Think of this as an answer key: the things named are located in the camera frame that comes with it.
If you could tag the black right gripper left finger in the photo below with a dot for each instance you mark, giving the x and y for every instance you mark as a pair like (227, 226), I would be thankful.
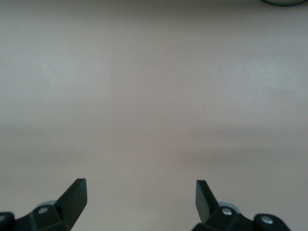
(69, 207)

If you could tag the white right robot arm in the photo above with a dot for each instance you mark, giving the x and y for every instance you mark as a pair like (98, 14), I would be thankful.
(281, 1)

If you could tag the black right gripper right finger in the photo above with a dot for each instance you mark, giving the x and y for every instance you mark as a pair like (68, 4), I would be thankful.
(207, 207)

